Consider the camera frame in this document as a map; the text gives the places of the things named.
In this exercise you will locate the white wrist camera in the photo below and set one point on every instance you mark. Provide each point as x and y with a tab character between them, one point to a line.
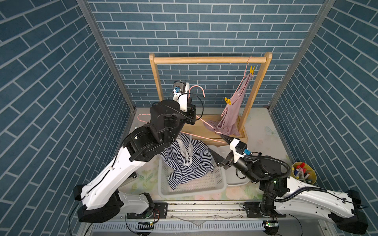
239	149
180	94

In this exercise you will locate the pink hanger with pink top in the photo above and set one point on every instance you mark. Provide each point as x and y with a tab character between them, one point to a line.
229	112

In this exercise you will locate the aluminium corner post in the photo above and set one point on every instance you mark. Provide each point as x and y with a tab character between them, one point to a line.
89	17
314	28

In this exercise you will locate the yellow clothespin upper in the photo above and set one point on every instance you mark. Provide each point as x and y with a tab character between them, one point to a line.
252	70

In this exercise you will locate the pink tank top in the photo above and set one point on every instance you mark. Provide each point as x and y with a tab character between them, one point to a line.
227	125

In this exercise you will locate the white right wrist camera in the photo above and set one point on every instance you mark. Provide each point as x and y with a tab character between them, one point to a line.
239	149

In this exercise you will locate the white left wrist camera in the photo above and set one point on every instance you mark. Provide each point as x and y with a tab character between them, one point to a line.
180	94

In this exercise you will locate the aluminium corner post left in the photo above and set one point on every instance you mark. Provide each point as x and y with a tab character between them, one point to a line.
89	17

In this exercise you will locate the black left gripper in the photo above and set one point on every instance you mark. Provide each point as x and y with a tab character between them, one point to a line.
190	119

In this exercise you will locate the yellow cup with pens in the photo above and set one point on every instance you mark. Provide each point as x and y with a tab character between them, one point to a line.
303	172

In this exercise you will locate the yellow clothespin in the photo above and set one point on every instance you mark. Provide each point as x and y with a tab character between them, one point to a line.
228	101
252	70

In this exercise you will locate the white plastic tray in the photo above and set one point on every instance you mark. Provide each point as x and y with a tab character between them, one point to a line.
233	176

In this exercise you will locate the white plastic basket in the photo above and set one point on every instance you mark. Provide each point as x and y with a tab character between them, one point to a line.
213	182

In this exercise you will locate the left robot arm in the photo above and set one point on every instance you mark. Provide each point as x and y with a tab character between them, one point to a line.
100	198

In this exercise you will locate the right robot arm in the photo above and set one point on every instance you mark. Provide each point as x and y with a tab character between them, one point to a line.
286	195

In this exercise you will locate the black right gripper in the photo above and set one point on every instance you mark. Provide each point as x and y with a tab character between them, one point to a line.
228	161

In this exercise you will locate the yellow clothespin lower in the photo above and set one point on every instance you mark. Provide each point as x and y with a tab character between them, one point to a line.
228	101

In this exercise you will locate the aluminium corner post right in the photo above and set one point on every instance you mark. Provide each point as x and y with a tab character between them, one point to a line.
314	28

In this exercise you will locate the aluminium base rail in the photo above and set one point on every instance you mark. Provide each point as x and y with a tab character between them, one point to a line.
208	218

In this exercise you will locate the blue white striped tank top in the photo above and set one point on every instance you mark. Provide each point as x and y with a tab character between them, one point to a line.
189	159

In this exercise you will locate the wooden clothes rack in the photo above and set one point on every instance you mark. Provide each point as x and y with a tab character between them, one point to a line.
217	78

